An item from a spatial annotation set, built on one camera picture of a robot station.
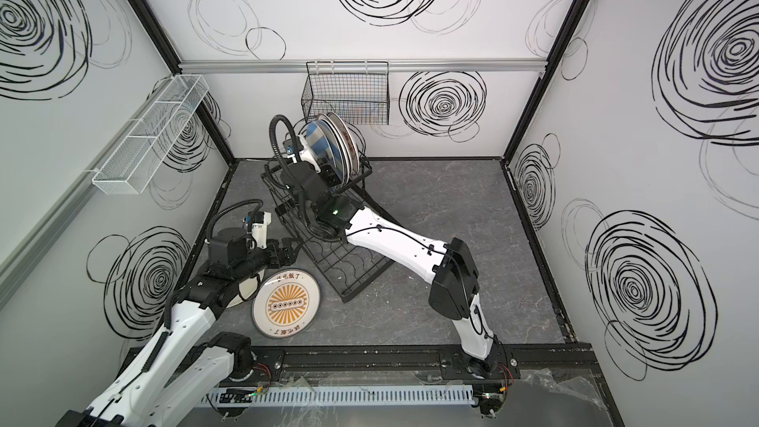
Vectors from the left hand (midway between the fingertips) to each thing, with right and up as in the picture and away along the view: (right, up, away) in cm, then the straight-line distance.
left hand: (289, 241), depth 79 cm
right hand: (+10, +23, -6) cm, 26 cm away
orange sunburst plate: (-3, -19, +5) cm, 20 cm away
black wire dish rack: (+14, -11, +12) cm, 21 cm away
